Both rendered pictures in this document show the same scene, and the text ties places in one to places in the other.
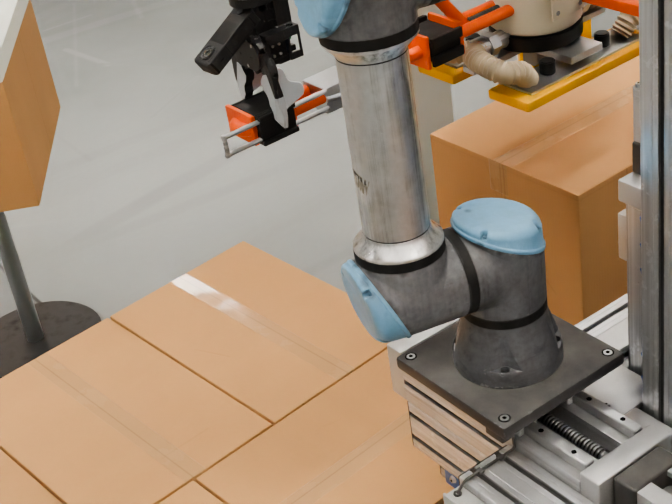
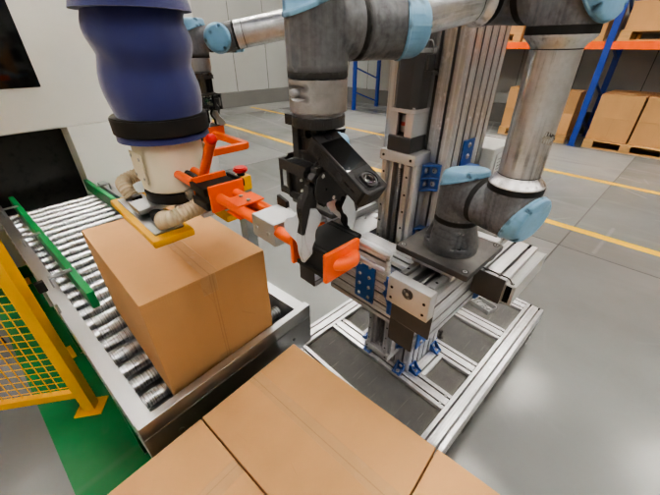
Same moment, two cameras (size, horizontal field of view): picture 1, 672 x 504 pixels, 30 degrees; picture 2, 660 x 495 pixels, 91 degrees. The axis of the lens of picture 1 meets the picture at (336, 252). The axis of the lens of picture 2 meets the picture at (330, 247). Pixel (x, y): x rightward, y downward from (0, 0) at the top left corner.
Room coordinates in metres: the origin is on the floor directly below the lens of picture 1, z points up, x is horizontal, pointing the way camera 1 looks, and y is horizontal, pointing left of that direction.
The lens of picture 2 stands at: (1.89, 0.52, 1.53)
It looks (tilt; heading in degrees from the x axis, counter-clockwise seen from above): 32 degrees down; 258
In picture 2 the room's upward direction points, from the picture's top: straight up
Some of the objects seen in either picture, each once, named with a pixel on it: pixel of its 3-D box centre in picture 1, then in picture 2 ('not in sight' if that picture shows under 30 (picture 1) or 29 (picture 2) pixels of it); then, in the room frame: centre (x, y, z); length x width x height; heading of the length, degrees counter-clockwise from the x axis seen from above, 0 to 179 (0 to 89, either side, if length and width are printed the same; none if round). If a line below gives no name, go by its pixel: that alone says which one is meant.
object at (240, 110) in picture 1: (261, 115); (324, 250); (1.81, 0.08, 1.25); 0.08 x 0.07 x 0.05; 123
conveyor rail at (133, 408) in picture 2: not in sight; (48, 286); (3.02, -1.05, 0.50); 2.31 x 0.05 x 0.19; 127
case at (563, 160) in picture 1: (608, 191); (181, 284); (2.25, -0.58, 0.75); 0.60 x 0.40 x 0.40; 123
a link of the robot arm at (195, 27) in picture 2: not in sight; (195, 38); (2.06, -0.81, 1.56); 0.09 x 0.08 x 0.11; 174
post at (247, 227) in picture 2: not in sight; (253, 259); (2.00, -1.08, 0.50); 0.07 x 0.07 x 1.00; 37
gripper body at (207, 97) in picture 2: not in sight; (204, 92); (2.06, -0.80, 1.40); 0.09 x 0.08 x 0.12; 124
